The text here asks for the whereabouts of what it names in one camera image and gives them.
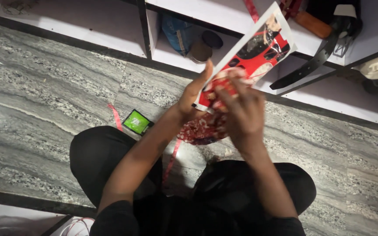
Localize green sachet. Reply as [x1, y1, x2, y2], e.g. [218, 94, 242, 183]
[122, 109, 154, 136]

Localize red car picture packet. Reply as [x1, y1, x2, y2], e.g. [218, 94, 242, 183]
[192, 2, 298, 113]

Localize person's right hand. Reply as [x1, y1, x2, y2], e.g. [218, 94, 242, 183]
[214, 68, 268, 158]

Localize brown leather case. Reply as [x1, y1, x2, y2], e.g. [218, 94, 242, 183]
[295, 11, 333, 39]

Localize person's left hand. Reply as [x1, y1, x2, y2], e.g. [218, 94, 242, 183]
[175, 59, 214, 121]

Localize white shelf unit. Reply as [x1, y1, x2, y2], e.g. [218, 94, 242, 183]
[0, 0, 378, 127]

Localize red patterned wrapping paper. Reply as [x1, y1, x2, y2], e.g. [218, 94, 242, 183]
[177, 113, 229, 146]

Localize black bag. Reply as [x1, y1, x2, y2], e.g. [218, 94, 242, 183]
[305, 0, 363, 40]

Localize red strap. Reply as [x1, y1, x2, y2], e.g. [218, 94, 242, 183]
[243, 0, 260, 23]

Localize black belt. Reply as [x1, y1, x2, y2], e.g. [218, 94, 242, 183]
[269, 16, 350, 90]

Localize blue cloth bag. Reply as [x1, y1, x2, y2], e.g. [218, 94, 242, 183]
[161, 14, 196, 57]

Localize red ribbon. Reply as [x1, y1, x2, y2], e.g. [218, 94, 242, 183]
[107, 104, 182, 186]

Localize person's black trousers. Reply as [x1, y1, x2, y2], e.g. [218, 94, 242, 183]
[69, 125, 317, 220]

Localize brown round jar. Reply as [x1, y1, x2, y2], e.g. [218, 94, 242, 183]
[189, 30, 224, 64]

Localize person's black shirt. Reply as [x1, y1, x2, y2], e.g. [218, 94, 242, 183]
[89, 197, 306, 236]

